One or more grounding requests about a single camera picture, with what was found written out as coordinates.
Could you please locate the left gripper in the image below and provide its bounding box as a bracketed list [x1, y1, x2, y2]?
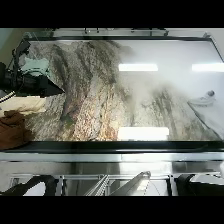
[19, 74, 50, 99]

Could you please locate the grey T-shirt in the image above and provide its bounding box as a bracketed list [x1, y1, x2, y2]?
[187, 89, 224, 141]

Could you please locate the cream garment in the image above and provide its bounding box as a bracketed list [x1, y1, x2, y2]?
[0, 96, 48, 118]

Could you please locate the light green garment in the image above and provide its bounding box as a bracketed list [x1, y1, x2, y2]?
[20, 56, 51, 78]

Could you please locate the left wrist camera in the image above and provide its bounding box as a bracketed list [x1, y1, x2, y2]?
[11, 41, 32, 72]

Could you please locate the silver frame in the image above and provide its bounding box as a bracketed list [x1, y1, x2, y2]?
[0, 28, 224, 197]

